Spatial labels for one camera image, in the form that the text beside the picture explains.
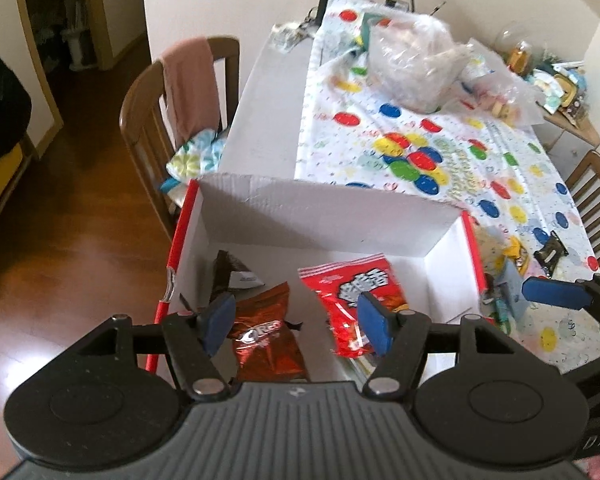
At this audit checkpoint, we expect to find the small black snack packet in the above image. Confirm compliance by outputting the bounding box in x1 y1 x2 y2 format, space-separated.
533 231 568 278

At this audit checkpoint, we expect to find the blue white snack packet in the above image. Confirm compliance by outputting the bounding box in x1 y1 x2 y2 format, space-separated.
494 259 529 321

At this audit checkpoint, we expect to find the orange Oreo snack bag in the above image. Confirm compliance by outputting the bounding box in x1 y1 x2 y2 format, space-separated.
228 283 309 382

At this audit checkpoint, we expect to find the dark brown candy wrapper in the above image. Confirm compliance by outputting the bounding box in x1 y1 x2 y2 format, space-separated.
209 250 264 304

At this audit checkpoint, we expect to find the red lion snack bag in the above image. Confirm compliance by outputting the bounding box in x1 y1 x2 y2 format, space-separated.
298 254 410 358

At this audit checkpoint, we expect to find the beige snack bag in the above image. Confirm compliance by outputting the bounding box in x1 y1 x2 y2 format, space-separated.
474 226 508 275

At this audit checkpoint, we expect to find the red and white cardboard box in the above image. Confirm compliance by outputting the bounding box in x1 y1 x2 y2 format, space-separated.
156 174 486 382

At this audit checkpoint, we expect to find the right wooden chair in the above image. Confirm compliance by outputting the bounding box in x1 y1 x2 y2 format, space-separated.
566 151 600 266

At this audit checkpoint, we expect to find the wooden chair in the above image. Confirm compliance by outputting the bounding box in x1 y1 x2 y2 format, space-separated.
566 151 600 266
120 36 240 238

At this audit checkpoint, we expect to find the polka dot party tablecloth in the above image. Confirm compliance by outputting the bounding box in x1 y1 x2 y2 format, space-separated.
291 0 600 373

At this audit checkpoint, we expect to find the white drawer cabinet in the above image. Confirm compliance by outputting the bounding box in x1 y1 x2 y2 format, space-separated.
532 110 600 180

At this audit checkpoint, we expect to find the floral seat cushion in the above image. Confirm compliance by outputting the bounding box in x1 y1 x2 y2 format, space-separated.
160 129 228 194

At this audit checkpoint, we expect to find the yellow toy box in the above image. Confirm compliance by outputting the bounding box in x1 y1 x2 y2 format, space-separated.
554 73 579 110

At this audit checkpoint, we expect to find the left wooden chair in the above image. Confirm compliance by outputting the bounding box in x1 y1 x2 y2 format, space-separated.
120 36 240 238

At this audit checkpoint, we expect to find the small clear plastic bag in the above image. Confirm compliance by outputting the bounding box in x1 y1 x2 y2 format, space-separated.
460 38 545 128

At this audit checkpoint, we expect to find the glass jar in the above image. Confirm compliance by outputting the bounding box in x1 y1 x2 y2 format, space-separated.
492 21 531 64

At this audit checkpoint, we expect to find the pink cloth on chair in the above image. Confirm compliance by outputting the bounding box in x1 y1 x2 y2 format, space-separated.
160 37 221 148

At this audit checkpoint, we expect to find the large clear plastic bag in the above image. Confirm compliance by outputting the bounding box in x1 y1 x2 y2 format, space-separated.
367 14 472 114

